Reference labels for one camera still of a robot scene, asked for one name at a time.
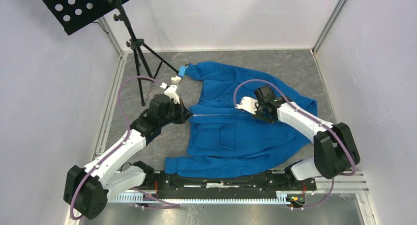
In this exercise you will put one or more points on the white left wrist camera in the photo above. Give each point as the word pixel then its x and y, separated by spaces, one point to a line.
pixel 171 92

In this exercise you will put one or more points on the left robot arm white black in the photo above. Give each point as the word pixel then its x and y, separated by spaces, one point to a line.
pixel 88 189

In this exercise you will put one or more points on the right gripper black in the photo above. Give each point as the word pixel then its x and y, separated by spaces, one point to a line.
pixel 271 120

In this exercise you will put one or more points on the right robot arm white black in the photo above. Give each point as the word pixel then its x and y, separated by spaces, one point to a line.
pixel 334 147

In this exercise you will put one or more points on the blue zip-up jacket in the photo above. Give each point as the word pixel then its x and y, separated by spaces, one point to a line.
pixel 225 142

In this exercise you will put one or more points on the black music stand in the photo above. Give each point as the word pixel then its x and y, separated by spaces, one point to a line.
pixel 74 15

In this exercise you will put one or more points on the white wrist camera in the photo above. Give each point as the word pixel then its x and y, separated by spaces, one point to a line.
pixel 248 104
pixel 171 92

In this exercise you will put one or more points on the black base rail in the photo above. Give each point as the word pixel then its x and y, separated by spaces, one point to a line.
pixel 263 185

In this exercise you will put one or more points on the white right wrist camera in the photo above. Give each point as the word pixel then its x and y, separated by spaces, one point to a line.
pixel 248 104

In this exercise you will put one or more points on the toy brick stack white blue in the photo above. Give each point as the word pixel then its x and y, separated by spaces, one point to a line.
pixel 178 78

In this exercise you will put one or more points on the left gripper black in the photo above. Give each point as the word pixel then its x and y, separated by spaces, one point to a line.
pixel 187 114

